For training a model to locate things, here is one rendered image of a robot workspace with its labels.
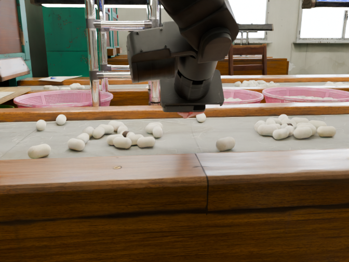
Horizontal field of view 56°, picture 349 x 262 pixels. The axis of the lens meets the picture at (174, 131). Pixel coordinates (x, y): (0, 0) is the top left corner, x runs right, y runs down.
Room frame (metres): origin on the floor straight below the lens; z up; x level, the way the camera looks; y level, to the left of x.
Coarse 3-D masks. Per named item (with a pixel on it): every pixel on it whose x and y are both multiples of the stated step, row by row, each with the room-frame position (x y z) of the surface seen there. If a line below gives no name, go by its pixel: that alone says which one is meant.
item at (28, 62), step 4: (24, 60) 1.52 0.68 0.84; (28, 60) 1.57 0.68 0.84; (28, 64) 1.56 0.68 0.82; (20, 76) 1.44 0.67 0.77; (24, 76) 1.50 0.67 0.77; (28, 76) 1.54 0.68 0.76; (32, 76) 1.60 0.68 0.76; (8, 80) 1.40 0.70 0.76; (12, 80) 1.39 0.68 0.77; (16, 80) 1.39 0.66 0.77; (0, 84) 1.39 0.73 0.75; (4, 84) 1.40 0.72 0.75; (8, 84) 1.40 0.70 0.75; (12, 84) 1.39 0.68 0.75; (16, 84) 1.39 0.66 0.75
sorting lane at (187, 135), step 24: (120, 120) 0.76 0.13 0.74; (144, 120) 0.76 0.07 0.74; (168, 120) 0.76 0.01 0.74; (192, 120) 0.76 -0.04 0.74; (216, 120) 0.76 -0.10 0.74; (240, 120) 0.76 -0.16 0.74; (264, 120) 0.76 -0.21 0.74; (336, 120) 0.76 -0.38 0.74; (0, 144) 0.57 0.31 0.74; (24, 144) 0.57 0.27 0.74; (48, 144) 0.57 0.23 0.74; (96, 144) 0.57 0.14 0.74; (168, 144) 0.57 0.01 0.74; (192, 144) 0.57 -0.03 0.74; (240, 144) 0.57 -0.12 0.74; (264, 144) 0.57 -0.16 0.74; (288, 144) 0.57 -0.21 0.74; (312, 144) 0.57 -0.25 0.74; (336, 144) 0.57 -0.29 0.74
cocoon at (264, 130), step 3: (261, 126) 0.62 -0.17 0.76; (264, 126) 0.62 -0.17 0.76; (267, 126) 0.62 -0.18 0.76; (270, 126) 0.62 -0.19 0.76; (273, 126) 0.62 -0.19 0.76; (258, 129) 0.63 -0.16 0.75; (261, 129) 0.62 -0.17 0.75; (264, 129) 0.62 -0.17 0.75; (267, 129) 0.62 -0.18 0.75; (270, 129) 0.62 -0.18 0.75; (273, 129) 0.62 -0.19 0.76; (258, 132) 0.63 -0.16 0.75; (261, 132) 0.62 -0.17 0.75; (264, 132) 0.62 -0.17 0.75; (267, 132) 0.62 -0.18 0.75; (270, 132) 0.62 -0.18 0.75; (264, 135) 0.62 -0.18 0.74; (267, 135) 0.62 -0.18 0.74; (270, 135) 0.62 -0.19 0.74
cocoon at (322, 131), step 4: (320, 128) 0.61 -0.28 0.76; (324, 128) 0.61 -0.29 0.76; (328, 128) 0.61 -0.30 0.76; (332, 128) 0.61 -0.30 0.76; (320, 132) 0.61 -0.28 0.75; (324, 132) 0.61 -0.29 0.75; (328, 132) 0.61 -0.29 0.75; (332, 132) 0.61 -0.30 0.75; (320, 136) 0.62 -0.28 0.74; (324, 136) 0.61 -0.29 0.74; (328, 136) 0.62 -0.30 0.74
